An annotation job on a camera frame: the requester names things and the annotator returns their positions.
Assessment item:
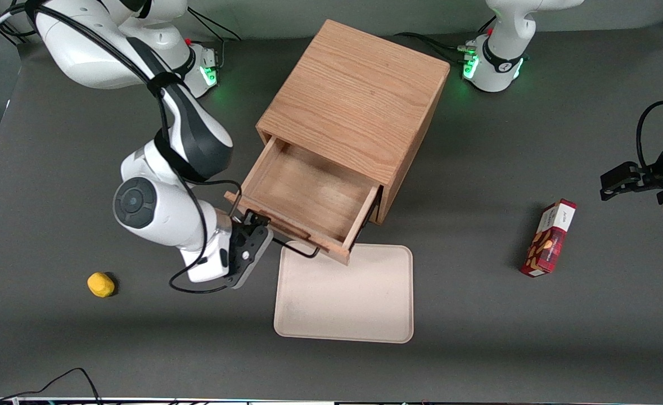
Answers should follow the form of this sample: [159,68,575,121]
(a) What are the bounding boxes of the black right arm base cable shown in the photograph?
[186,8,242,68]

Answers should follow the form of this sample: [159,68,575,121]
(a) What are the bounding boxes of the red cookie box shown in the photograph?
[520,199,578,278]

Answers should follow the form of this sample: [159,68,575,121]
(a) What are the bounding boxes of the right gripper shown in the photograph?
[179,209,271,284]

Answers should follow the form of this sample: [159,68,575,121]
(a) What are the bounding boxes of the wooden drawer cabinet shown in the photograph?
[256,19,452,226]

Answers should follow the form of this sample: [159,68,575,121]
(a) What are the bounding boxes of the black cable on table edge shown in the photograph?
[0,368,105,405]

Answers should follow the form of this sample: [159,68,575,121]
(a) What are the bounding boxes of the black left arm base cable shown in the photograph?
[394,16,498,57]

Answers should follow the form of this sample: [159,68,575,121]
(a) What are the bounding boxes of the black arm base cable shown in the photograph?
[394,16,498,57]
[186,8,242,68]

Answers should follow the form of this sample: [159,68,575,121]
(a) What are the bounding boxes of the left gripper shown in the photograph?
[600,135,663,201]

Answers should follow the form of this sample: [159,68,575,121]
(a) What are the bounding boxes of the beige plastic tray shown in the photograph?
[273,241,414,344]

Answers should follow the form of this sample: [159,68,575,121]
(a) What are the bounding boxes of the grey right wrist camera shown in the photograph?
[225,224,274,290]

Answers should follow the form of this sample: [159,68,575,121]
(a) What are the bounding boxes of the yellow lemon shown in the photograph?
[87,272,116,298]

